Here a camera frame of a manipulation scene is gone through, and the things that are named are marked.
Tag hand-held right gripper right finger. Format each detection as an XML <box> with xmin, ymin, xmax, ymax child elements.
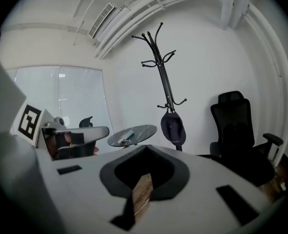
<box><xmin>134</xmin><ymin>144</ymin><xmax>287</xmax><ymax>234</ymax></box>

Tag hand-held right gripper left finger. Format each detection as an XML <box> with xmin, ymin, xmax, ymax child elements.
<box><xmin>35</xmin><ymin>144</ymin><xmax>150</xmax><ymax>234</ymax></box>

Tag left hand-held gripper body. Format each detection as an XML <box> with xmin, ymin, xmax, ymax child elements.
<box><xmin>10</xmin><ymin>103</ymin><xmax>70</xmax><ymax>161</ymax></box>

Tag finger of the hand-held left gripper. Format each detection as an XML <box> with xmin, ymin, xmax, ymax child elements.
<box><xmin>53</xmin><ymin>142</ymin><xmax>98</xmax><ymax>161</ymax></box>
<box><xmin>41</xmin><ymin>125</ymin><xmax>110</xmax><ymax>146</ymax></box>

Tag dark hat item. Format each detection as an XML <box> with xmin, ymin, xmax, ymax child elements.
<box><xmin>160</xmin><ymin>109</ymin><xmax>187</xmax><ymax>146</ymax></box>

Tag black metal coat stand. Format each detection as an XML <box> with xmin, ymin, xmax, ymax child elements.
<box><xmin>131</xmin><ymin>22</ymin><xmax>188</xmax><ymax>152</ymax></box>

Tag person's left hand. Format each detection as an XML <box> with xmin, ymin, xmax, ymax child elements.
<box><xmin>46</xmin><ymin>132</ymin><xmax>73</xmax><ymax>159</ymax></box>

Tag small black office chair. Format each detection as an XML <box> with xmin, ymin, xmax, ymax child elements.
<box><xmin>78</xmin><ymin>116</ymin><xmax>94</xmax><ymax>129</ymax></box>

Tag grey white object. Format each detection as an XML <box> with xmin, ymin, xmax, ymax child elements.
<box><xmin>117</xmin><ymin>129</ymin><xmax>135</xmax><ymax>144</ymax></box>

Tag white window blinds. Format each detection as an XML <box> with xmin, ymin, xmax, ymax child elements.
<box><xmin>6</xmin><ymin>65</ymin><xmax>114</xmax><ymax>137</ymax></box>

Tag round dark marble table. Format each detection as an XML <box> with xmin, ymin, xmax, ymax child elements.
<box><xmin>107</xmin><ymin>124</ymin><xmax>158</xmax><ymax>149</ymax></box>

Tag black mesh office chair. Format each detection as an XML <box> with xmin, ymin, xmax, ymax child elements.
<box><xmin>209</xmin><ymin>90</ymin><xmax>285</xmax><ymax>188</ymax></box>

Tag white air vent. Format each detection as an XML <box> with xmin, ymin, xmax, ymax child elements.
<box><xmin>87</xmin><ymin>2</ymin><xmax>116</xmax><ymax>39</ymax></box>

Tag white ceiling pipes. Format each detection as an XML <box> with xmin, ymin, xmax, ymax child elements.
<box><xmin>93</xmin><ymin>0</ymin><xmax>223</xmax><ymax>60</ymax></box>

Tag white wall pipes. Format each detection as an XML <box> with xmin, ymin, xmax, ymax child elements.
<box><xmin>241</xmin><ymin>3</ymin><xmax>288</xmax><ymax>167</ymax></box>

